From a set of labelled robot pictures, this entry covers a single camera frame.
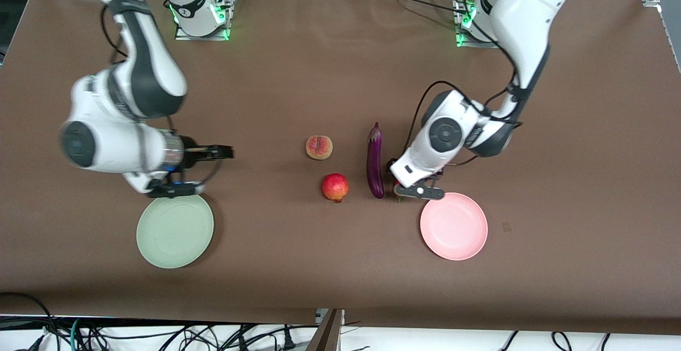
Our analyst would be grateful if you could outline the purple eggplant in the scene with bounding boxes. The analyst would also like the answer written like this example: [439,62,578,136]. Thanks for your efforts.
[367,122,385,199]

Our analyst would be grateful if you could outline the red pomegranate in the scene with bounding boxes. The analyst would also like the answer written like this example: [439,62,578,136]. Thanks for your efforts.
[321,173,350,203]

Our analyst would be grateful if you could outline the orange peach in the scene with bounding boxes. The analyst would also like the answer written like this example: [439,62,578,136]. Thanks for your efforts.
[305,135,334,161]

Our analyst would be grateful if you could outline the light green plate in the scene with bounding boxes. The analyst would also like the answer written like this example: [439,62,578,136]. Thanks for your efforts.
[136,194,214,270]

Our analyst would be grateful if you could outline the pink plate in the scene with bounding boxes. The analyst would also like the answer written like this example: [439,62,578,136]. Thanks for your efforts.
[420,193,488,261]

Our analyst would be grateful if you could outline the brown table cover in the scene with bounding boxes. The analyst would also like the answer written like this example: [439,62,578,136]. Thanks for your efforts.
[0,0,681,336]

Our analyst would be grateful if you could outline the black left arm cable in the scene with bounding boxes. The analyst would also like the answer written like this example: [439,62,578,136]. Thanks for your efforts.
[387,0,525,181]

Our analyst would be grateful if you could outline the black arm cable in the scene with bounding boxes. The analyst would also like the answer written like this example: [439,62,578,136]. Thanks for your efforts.
[99,0,225,188]
[387,0,525,181]

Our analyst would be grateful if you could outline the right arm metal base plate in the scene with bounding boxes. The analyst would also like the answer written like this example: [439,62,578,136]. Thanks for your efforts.
[175,0,232,41]

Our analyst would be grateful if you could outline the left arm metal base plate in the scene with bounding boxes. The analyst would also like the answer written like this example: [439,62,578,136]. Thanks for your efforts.
[455,0,503,48]

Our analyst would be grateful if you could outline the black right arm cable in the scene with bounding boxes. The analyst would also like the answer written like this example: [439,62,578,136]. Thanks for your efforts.
[99,0,225,188]

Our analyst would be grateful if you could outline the thick black floor cable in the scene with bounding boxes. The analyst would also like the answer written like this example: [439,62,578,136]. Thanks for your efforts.
[0,291,56,351]

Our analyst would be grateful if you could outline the teal floor cable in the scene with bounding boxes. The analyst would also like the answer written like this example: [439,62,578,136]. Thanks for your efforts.
[69,318,86,351]

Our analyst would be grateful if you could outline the brown wooden post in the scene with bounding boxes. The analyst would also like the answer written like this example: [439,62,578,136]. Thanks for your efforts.
[306,308,344,351]

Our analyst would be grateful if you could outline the black floor cable with plug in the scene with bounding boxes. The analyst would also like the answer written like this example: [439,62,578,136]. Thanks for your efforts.
[234,324,298,351]

